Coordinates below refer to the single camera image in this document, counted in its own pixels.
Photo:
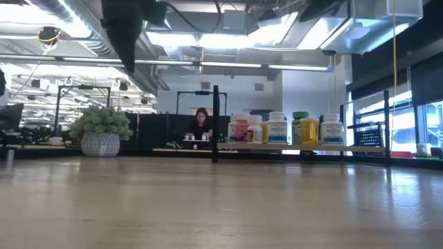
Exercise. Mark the black ceiling dome device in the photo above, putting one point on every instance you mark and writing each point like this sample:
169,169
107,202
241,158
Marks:
50,34

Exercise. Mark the white bottle red black label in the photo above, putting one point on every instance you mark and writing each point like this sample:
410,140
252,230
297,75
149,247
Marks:
255,133

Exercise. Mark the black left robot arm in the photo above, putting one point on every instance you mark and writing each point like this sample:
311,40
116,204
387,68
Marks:
2,83

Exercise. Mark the green bottle green cap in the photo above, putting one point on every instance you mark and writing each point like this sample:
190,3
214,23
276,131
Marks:
299,115

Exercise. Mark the small amber pill bottle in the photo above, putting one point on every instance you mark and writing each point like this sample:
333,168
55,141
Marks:
309,133

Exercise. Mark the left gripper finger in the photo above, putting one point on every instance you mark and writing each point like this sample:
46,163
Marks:
126,48

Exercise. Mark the large amber pill bottle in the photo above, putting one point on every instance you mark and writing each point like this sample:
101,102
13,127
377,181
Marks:
264,133

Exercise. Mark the potted green succulent plant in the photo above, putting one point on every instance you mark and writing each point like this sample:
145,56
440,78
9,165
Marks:
100,131

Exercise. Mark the pink bottle white cap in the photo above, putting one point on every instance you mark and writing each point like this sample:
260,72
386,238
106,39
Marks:
241,128

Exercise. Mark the black background box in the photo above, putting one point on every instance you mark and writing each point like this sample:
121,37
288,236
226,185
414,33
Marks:
261,111

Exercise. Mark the background wooden table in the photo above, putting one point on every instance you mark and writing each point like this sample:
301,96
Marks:
169,150

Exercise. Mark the wooden shelf black metal frame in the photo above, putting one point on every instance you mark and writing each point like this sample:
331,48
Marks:
311,148

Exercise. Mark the dark monitor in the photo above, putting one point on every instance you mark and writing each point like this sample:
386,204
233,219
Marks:
12,117

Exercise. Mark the person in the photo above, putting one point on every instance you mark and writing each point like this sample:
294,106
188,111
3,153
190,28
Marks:
200,119

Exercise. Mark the black background rig frame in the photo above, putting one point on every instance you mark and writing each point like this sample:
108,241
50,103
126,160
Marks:
201,92
84,86

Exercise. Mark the long tube light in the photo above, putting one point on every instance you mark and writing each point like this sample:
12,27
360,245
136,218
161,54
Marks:
235,64

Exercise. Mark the black mesh basket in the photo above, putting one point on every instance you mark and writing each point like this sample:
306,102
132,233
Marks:
367,138

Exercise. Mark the red flat object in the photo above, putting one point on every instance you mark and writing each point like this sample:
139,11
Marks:
403,154

